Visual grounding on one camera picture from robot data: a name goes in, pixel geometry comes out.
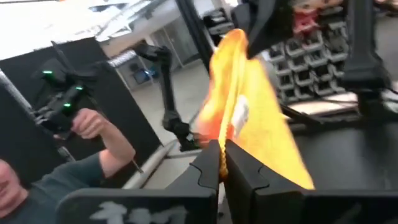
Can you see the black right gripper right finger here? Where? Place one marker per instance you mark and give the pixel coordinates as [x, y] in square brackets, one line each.
[280, 208]

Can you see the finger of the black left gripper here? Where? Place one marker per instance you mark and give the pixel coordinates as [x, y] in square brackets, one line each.
[270, 28]

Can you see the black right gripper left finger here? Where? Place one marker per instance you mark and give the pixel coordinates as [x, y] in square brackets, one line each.
[140, 208]

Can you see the orange microfiber towel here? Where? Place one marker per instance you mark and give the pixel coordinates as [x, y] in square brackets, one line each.
[264, 133]

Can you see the person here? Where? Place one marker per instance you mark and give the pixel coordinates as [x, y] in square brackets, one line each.
[62, 186]

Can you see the white flat plate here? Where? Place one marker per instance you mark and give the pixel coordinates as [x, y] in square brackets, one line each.
[323, 104]

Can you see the black upright panel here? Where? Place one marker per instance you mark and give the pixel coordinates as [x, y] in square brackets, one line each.
[124, 109]

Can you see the aluminium frame post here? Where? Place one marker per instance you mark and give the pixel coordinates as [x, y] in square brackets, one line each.
[149, 168]

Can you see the black frame post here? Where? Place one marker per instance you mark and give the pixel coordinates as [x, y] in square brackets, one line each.
[194, 31]

